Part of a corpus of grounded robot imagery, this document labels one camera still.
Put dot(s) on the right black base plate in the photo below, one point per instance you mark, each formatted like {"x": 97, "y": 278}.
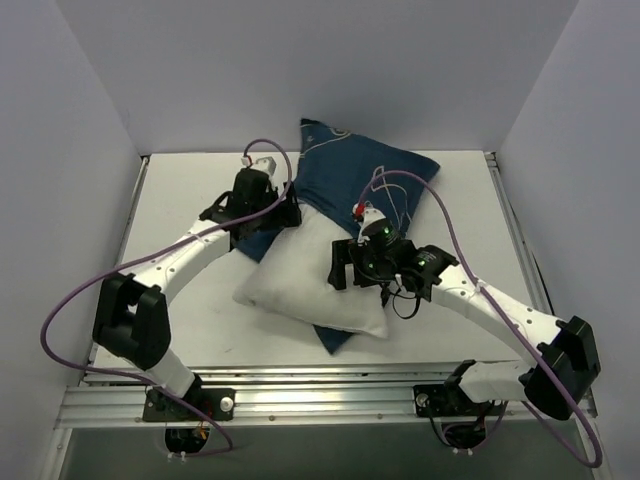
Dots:
{"x": 439, "y": 400}

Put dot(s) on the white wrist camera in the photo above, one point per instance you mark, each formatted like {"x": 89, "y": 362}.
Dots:
{"x": 364, "y": 214}
{"x": 266, "y": 165}

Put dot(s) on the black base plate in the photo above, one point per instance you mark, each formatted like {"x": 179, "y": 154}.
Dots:
{"x": 217, "y": 403}
{"x": 439, "y": 400}

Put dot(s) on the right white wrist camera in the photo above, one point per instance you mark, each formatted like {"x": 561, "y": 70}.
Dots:
{"x": 364, "y": 214}

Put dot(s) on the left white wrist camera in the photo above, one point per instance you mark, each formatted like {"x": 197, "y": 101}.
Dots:
{"x": 266, "y": 165}

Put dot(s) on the aluminium front rail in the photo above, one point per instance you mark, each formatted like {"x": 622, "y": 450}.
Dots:
{"x": 268, "y": 396}

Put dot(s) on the white pillow insert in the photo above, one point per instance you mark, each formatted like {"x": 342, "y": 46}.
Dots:
{"x": 291, "y": 280}

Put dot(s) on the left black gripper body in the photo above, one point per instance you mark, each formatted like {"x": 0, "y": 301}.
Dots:
{"x": 282, "y": 211}

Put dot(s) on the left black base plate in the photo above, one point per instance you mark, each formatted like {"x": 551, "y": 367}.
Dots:
{"x": 217, "y": 403}

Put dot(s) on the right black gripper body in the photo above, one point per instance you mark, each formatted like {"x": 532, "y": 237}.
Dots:
{"x": 347, "y": 262}

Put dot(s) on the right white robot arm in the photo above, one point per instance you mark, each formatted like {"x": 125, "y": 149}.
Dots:
{"x": 558, "y": 359}

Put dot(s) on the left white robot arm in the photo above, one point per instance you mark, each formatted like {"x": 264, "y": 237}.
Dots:
{"x": 132, "y": 317}

